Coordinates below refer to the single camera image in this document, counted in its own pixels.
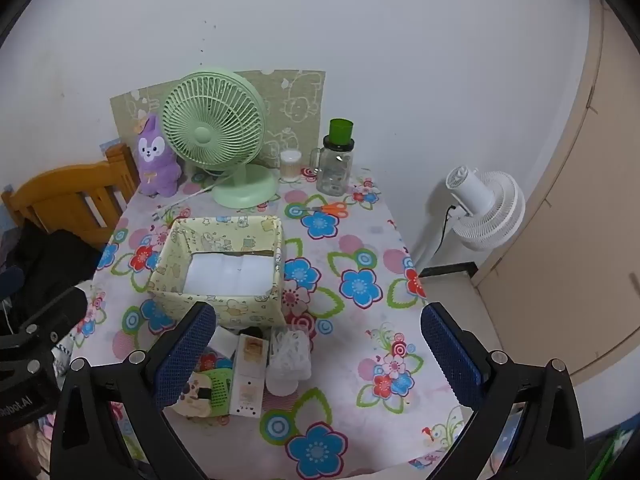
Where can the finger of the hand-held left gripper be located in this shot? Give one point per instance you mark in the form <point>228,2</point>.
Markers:
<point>60,312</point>

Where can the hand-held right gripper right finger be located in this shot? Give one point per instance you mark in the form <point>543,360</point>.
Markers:
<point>450,355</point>

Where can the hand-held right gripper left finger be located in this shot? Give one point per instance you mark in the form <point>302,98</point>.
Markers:
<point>187,355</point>

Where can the green panda speaker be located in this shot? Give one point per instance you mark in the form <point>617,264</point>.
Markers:
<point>217,390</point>

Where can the cream round cartoon mirror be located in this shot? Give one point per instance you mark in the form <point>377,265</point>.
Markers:
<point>192,402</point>

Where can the white remote control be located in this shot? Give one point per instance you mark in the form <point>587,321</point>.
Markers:
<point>248,380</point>

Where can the small black object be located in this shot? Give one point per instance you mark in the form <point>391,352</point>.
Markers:
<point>254,332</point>

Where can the white cotton pad pack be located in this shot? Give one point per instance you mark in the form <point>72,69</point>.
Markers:
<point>287,360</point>

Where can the yellow cartoon-print storage box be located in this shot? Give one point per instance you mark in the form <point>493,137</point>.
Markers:
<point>225,230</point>

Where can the black bag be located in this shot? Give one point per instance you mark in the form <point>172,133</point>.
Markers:
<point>50,265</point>

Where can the floral tablecloth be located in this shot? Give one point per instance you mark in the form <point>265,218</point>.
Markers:
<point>340,340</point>

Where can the wooden chair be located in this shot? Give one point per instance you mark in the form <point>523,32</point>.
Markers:
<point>65,195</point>

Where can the white clip fan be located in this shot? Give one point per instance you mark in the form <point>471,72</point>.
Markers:
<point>492,210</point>

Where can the blue paper sheet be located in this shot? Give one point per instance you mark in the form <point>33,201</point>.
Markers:
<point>109,145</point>

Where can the purple plush toy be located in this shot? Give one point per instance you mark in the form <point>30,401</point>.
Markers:
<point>156,160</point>

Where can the beige wooden door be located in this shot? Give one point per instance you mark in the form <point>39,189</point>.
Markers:
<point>575,210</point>

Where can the clear cotton swab jar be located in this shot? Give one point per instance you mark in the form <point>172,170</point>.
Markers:
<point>290,167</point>

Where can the glass mug jar green lid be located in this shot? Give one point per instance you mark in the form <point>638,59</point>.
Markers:
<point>334,170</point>

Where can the green desk fan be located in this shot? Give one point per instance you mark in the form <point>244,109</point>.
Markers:
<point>212,125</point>

